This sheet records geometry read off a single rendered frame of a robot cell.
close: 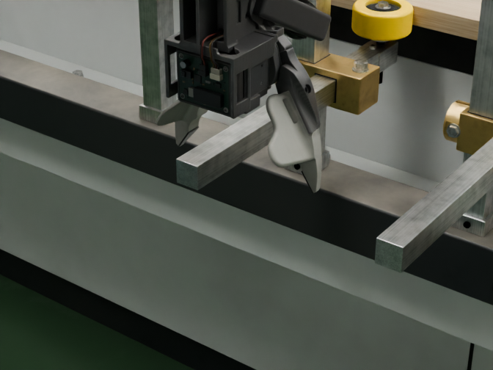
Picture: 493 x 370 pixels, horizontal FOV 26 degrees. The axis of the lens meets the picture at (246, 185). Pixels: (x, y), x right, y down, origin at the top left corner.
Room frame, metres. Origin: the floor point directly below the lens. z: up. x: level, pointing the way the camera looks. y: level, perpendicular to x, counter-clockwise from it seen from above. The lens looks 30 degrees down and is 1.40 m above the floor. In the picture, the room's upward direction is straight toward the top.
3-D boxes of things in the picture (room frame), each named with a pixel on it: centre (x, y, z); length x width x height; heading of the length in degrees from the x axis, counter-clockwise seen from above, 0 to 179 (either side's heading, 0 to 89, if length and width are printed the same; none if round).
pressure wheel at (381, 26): (1.34, -0.18, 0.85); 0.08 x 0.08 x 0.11
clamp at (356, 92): (1.26, -0.10, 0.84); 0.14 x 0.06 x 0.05; 54
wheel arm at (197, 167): (1.18, -0.06, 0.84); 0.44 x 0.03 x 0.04; 144
